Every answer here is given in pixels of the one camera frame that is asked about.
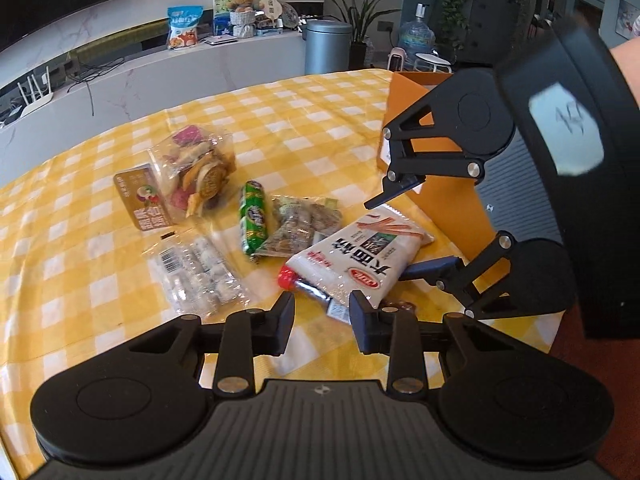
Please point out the small white sachet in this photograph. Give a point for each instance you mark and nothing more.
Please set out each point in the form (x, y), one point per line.
(337, 310)

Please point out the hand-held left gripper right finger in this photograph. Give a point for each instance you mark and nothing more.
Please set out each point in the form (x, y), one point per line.
(362, 322)

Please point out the green sausage stick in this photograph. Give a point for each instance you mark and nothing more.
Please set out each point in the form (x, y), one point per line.
(254, 215)

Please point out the person's right forearm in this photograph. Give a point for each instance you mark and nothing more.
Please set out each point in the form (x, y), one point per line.
(630, 75)

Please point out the blue tissue box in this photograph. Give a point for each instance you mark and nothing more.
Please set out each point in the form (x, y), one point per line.
(270, 32)

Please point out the small pink heater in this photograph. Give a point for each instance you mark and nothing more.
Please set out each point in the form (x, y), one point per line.
(400, 60)

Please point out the silver flat box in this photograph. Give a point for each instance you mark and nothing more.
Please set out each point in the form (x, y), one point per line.
(219, 40)

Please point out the brown teddy bear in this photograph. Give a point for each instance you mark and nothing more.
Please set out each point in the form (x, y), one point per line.
(244, 5)

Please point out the orange cardboard box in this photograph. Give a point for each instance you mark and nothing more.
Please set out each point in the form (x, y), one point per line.
(450, 215)

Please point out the white noodle packet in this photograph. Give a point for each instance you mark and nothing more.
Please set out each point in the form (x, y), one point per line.
(360, 255)

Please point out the clear bag of assorted cookies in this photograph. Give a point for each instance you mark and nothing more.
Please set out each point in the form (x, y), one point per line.
(200, 175)

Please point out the white marble television console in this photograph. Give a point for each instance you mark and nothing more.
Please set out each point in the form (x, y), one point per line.
(150, 90)

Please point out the white round stool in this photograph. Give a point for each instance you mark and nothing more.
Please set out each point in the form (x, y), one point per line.
(434, 59)

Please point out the blue grey trash can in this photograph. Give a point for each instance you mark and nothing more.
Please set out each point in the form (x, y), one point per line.
(327, 47)

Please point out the yellow checked tablecloth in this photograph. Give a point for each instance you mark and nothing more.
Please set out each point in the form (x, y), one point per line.
(300, 135)

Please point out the grey drawer cabinet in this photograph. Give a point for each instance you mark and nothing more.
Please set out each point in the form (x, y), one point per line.
(490, 25)

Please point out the blue snack bag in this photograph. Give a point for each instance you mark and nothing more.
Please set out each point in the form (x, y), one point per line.
(185, 27)

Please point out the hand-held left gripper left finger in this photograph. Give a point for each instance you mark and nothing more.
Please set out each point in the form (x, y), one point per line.
(284, 325)

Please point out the clear packet of white candies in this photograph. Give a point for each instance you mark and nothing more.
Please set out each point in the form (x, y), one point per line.
(200, 275)

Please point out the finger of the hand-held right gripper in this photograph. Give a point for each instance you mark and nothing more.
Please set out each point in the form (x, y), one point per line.
(400, 190)
(430, 267)

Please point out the beige round hand fan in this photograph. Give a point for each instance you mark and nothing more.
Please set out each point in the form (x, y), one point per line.
(270, 10)

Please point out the green picture card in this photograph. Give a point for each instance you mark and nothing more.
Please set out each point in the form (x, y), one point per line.
(220, 2)

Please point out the white router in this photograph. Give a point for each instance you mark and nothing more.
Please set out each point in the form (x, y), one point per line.
(37, 105)

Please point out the red chair cushion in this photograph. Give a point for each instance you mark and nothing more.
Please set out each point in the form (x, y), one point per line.
(590, 355)

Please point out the decorative round plate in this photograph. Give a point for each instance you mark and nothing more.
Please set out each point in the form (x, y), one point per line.
(290, 15)

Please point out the water jug with pump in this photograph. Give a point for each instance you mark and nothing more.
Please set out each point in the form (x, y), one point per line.
(416, 35)

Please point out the wall picture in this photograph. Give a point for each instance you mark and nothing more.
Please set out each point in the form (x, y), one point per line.
(627, 17)

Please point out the red capped dark sausage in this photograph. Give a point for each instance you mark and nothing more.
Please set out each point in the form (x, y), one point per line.
(287, 277)

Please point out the gold snack packet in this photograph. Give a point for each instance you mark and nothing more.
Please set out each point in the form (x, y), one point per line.
(137, 195)

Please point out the clear nut packet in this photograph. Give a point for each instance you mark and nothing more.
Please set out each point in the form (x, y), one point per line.
(295, 225)

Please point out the long leaf potted plant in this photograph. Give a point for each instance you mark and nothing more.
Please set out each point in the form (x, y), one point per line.
(357, 55)

